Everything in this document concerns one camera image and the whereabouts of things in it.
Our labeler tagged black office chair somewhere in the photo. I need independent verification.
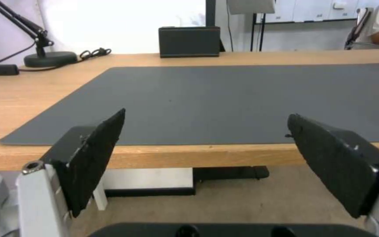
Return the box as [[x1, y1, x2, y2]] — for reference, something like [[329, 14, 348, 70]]
[[344, 7, 379, 51]]

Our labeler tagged black lamp power cable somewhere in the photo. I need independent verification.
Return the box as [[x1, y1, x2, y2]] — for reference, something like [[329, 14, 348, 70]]
[[0, 47, 113, 73]]

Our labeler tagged white board on stand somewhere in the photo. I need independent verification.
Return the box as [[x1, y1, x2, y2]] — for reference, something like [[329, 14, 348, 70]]
[[226, 0, 276, 52]]

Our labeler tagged dark grey desk mat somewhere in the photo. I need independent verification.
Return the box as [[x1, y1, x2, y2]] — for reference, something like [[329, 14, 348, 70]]
[[0, 63, 379, 146]]

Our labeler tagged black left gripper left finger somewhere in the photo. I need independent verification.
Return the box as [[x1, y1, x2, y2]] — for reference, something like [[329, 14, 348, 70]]
[[0, 108, 126, 237]]

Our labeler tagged black power adapter box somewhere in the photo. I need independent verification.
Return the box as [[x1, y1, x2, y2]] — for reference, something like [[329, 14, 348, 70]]
[[0, 64, 20, 76]]

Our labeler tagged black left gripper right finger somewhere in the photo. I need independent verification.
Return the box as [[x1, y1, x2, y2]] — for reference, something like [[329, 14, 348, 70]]
[[285, 113, 379, 237]]

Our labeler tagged black desk lamp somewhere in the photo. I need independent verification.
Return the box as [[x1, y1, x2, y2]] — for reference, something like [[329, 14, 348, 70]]
[[0, 0, 78, 67]]

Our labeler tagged black rectangular speaker box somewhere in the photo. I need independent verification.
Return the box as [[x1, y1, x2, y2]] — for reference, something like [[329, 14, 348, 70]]
[[158, 26, 222, 59]]

